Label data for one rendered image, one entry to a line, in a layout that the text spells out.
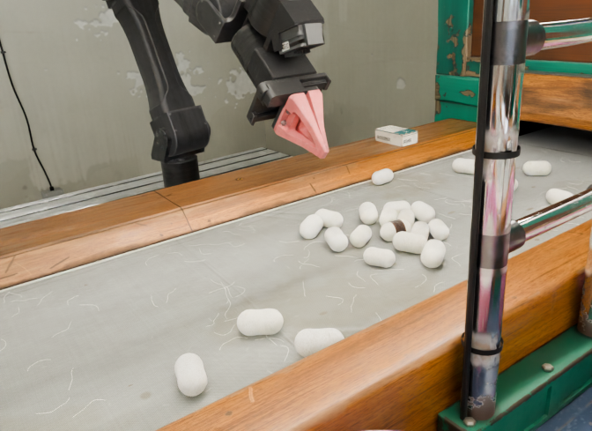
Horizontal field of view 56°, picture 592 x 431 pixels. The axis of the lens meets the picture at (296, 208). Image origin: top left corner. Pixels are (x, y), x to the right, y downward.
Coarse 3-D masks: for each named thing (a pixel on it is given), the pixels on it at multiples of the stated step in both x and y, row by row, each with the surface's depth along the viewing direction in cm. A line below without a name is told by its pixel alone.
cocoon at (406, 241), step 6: (396, 234) 56; (402, 234) 56; (408, 234) 56; (414, 234) 55; (420, 234) 55; (396, 240) 56; (402, 240) 56; (408, 240) 55; (414, 240) 55; (420, 240) 55; (426, 240) 55; (396, 246) 56; (402, 246) 56; (408, 246) 55; (414, 246) 55; (420, 246) 55; (414, 252) 55; (420, 252) 55
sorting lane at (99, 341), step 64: (384, 192) 74; (448, 192) 72; (576, 192) 70; (128, 256) 59; (192, 256) 58; (256, 256) 57; (320, 256) 57; (448, 256) 55; (512, 256) 54; (0, 320) 48; (64, 320) 48; (128, 320) 47; (192, 320) 47; (320, 320) 46; (0, 384) 40; (64, 384) 40; (128, 384) 39
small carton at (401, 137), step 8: (384, 128) 89; (392, 128) 89; (400, 128) 88; (376, 136) 89; (384, 136) 88; (392, 136) 86; (400, 136) 85; (408, 136) 85; (416, 136) 86; (392, 144) 87; (400, 144) 85; (408, 144) 86
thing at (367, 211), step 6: (366, 204) 64; (372, 204) 64; (360, 210) 64; (366, 210) 63; (372, 210) 63; (360, 216) 63; (366, 216) 63; (372, 216) 63; (366, 222) 63; (372, 222) 63
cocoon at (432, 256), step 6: (432, 240) 54; (438, 240) 54; (426, 246) 53; (432, 246) 52; (438, 246) 53; (444, 246) 54; (426, 252) 52; (432, 252) 52; (438, 252) 52; (444, 252) 53; (426, 258) 52; (432, 258) 52; (438, 258) 52; (426, 264) 52; (432, 264) 52; (438, 264) 52
